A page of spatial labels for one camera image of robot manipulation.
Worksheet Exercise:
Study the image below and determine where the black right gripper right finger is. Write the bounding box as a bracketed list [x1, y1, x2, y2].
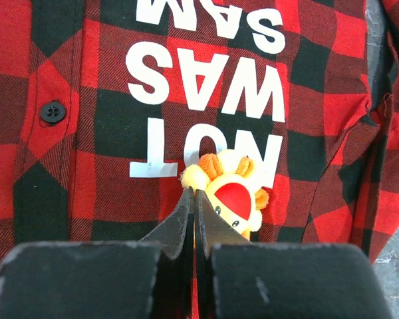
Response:
[194, 190, 251, 318]

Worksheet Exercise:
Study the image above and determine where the yellow plush flower brooch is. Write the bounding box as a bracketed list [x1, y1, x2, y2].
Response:
[180, 150, 269, 240]

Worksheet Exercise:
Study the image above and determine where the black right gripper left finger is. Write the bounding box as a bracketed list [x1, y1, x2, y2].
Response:
[140, 188, 194, 318]

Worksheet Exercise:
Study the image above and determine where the red black plaid shirt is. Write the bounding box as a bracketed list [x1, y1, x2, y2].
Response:
[0, 1, 399, 318]

